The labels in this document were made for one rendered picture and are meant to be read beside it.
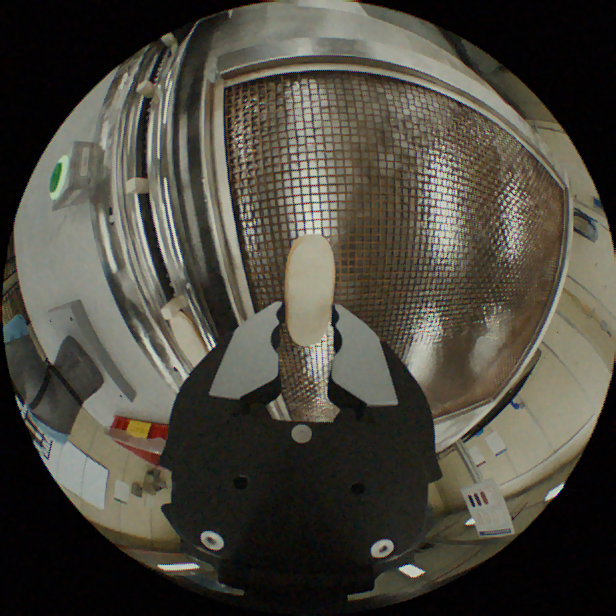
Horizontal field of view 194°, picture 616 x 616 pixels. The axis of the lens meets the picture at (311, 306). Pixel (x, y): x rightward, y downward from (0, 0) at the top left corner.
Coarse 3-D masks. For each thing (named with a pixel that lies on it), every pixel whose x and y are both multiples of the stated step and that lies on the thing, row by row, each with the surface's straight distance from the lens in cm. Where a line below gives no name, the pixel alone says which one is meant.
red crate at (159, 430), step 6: (114, 420) 88; (120, 420) 85; (126, 420) 81; (138, 420) 76; (108, 426) 89; (114, 426) 85; (120, 426) 83; (126, 426) 80; (150, 426) 68; (156, 426) 67; (162, 426) 65; (168, 426) 63; (150, 432) 67; (156, 432) 67; (162, 432) 65; (150, 438) 66; (162, 438) 63
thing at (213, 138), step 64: (256, 64) 18; (320, 64) 18; (384, 64) 18; (256, 128) 15; (320, 128) 14; (512, 128) 28; (256, 192) 14; (320, 192) 13; (384, 192) 14; (448, 192) 17; (512, 192) 24; (448, 320) 21; (512, 320) 33; (448, 384) 32
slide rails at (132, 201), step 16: (160, 48) 41; (176, 48) 36; (144, 80) 34; (160, 80) 31; (144, 96) 31; (160, 96) 28; (128, 112) 31; (128, 128) 29; (128, 144) 27; (128, 160) 26; (128, 176) 25; (128, 208) 25; (160, 208) 22; (128, 224) 25; (160, 224) 22; (144, 240) 23; (160, 240) 22; (144, 256) 24; (144, 272) 24; (176, 272) 22; (160, 288) 24; (176, 288) 22; (160, 304) 25; (192, 320) 24; (192, 368) 30
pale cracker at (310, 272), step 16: (304, 240) 12; (320, 240) 12; (288, 256) 13; (304, 256) 12; (320, 256) 12; (288, 272) 13; (304, 272) 12; (320, 272) 13; (288, 288) 13; (304, 288) 13; (320, 288) 13; (288, 304) 14; (304, 304) 14; (320, 304) 14; (288, 320) 15; (304, 320) 14; (320, 320) 14; (304, 336) 15; (320, 336) 16
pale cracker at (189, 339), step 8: (176, 320) 24; (184, 320) 23; (176, 328) 24; (184, 328) 24; (192, 328) 23; (176, 336) 25; (184, 336) 24; (192, 336) 24; (200, 336) 24; (184, 344) 25; (192, 344) 25; (200, 344) 24; (184, 352) 27; (192, 352) 26; (200, 352) 25; (192, 360) 27; (200, 360) 26
